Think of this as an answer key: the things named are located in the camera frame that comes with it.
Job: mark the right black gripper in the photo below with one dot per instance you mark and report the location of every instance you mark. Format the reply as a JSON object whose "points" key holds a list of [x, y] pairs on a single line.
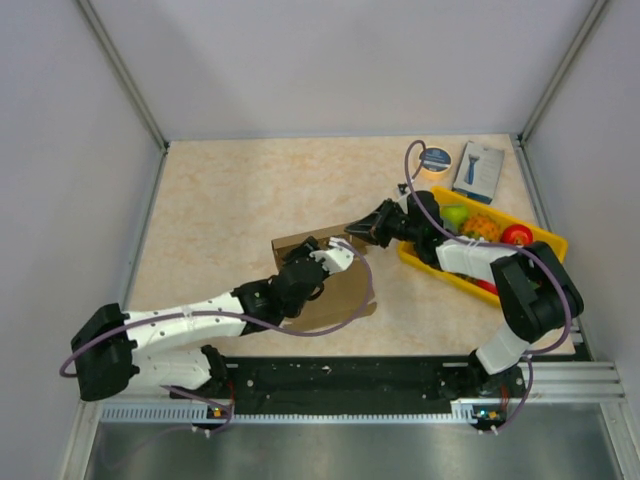
{"points": [[376, 223]]}

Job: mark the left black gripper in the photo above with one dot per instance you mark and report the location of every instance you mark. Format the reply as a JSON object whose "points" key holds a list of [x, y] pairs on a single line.
{"points": [[305, 248]]}

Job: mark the brown cardboard box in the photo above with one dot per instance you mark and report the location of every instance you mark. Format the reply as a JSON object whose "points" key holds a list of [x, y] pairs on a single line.
{"points": [[344, 292]]}

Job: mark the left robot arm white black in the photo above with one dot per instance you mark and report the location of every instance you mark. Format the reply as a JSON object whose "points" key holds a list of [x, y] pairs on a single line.
{"points": [[119, 351]]}

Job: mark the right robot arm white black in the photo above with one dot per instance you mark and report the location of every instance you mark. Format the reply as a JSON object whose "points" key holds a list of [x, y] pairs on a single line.
{"points": [[536, 293]]}

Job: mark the blue razor retail box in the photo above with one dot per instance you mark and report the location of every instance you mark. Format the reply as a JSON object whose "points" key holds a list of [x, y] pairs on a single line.
{"points": [[478, 172]]}

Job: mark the yellow plastic bin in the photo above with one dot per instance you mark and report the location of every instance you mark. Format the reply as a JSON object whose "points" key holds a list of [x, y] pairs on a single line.
{"points": [[465, 283]]}

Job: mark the green apple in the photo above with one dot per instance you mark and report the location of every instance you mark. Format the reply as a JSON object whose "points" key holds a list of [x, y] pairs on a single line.
{"points": [[455, 215]]}

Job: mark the yellow masking tape roll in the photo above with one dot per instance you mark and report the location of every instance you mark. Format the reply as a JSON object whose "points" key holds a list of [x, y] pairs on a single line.
{"points": [[434, 162]]}

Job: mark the toy pineapple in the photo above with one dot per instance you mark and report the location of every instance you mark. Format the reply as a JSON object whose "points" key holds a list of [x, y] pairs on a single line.
{"points": [[481, 226]]}

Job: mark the red apple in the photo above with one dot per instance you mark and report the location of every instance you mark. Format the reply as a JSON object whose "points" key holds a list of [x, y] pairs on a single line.
{"points": [[487, 286]]}

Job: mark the red tomato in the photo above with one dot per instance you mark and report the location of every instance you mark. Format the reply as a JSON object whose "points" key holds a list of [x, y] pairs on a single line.
{"points": [[517, 234]]}

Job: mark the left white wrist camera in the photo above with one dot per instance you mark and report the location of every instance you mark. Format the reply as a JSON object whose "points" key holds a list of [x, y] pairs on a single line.
{"points": [[337, 257]]}

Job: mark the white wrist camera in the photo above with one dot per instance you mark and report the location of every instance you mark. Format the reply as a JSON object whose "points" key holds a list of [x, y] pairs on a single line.
{"points": [[403, 191], [337, 257]]}

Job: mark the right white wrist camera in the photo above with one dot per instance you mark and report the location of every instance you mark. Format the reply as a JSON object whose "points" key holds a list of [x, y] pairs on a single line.
{"points": [[403, 191]]}

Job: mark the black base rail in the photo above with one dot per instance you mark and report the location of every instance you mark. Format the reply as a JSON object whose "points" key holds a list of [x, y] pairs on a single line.
{"points": [[359, 385]]}

